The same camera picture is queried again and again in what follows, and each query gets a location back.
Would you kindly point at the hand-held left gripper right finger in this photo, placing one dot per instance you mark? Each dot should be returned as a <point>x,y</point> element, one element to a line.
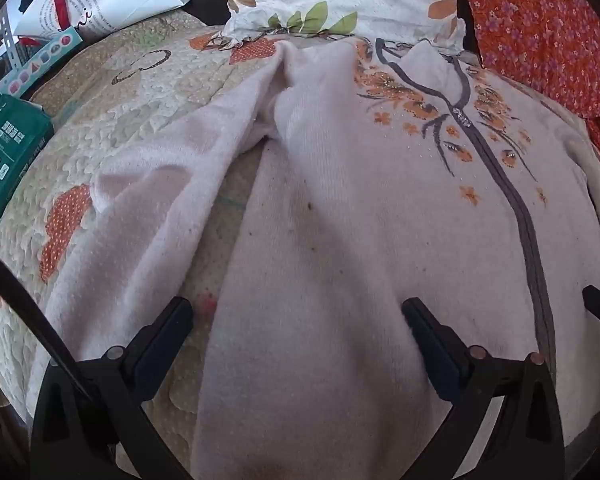
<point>437,355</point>

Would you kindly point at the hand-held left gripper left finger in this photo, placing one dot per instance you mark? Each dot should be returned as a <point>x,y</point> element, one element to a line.
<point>156,347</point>

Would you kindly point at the pink embroidered sweater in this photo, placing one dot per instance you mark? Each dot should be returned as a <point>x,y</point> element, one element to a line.
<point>340,220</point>

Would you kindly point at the quilted heart-print bedspread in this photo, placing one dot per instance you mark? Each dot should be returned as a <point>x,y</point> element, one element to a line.
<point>130,125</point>

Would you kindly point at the green cardboard package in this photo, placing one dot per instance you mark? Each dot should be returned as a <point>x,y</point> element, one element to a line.
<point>2,160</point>

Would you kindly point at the orange floral blanket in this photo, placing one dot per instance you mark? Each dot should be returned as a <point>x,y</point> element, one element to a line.
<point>540,25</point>

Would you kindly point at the light blue patterned box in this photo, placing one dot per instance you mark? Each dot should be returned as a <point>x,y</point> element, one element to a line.
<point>35,62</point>

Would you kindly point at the perforated metal rail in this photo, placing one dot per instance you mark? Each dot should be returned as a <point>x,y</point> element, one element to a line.
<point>7,40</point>

